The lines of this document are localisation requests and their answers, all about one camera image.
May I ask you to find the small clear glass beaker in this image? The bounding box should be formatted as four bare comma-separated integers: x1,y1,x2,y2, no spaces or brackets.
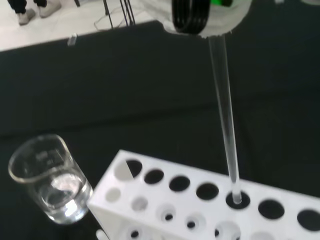
7,133,94,225

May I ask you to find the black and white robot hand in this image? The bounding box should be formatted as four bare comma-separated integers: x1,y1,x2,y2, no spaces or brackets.
138,0,252,40

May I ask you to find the person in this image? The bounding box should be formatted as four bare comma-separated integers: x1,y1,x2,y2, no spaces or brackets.
6,0,62,26

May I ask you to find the clear tape piece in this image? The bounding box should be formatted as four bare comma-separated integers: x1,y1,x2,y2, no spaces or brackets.
66,33,78,48

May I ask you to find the white test tube rack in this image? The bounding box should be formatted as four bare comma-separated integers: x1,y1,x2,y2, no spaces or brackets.
86,149,320,240

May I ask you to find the black bench cloth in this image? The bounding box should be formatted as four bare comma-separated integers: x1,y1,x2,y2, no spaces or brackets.
0,19,320,240

